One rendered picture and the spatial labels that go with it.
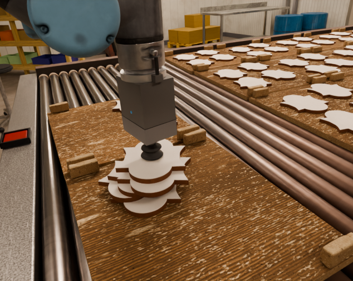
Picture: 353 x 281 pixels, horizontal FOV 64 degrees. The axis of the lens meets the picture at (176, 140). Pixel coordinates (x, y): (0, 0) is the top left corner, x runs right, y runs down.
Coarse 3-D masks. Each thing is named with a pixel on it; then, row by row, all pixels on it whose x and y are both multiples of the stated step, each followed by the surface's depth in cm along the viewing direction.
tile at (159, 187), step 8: (184, 160) 54; (120, 176) 50; (128, 176) 50; (176, 176) 49; (184, 176) 49; (136, 184) 48; (144, 184) 48; (152, 184) 48; (160, 184) 47; (168, 184) 47; (176, 184) 49; (184, 184) 49; (136, 192) 47; (144, 192) 46; (152, 192) 46; (160, 192) 46
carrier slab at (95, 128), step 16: (64, 112) 92; (80, 112) 91; (96, 112) 90; (112, 112) 90; (64, 128) 81; (80, 128) 80; (96, 128) 79; (112, 128) 79; (176, 128) 77; (64, 144) 72; (80, 144) 71; (96, 144) 71; (112, 144) 70; (128, 144) 70; (176, 144) 70; (64, 160) 65; (112, 160) 64; (64, 176) 60
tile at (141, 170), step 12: (168, 144) 57; (132, 156) 54; (168, 156) 53; (120, 168) 51; (132, 168) 50; (144, 168) 50; (156, 168) 50; (168, 168) 50; (180, 168) 50; (144, 180) 47; (156, 180) 48
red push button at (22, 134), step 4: (16, 132) 82; (20, 132) 81; (24, 132) 81; (4, 136) 80; (8, 136) 79; (12, 136) 79; (16, 136) 79; (20, 136) 79; (24, 136) 79; (4, 140) 77; (8, 140) 77
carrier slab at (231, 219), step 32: (192, 160) 62; (224, 160) 61; (96, 192) 54; (192, 192) 52; (224, 192) 52; (256, 192) 51; (96, 224) 46; (128, 224) 46; (160, 224) 45; (192, 224) 45; (224, 224) 45; (256, 224) 44; (288, 224) 44; (320, 224) 44; (96, 256) 40; (128, 256) 40; (160, 256) 40; (192, 256) 40; (224, 256) 39; (256, 256) 39; (288, 256) 39; (352, 256) 38
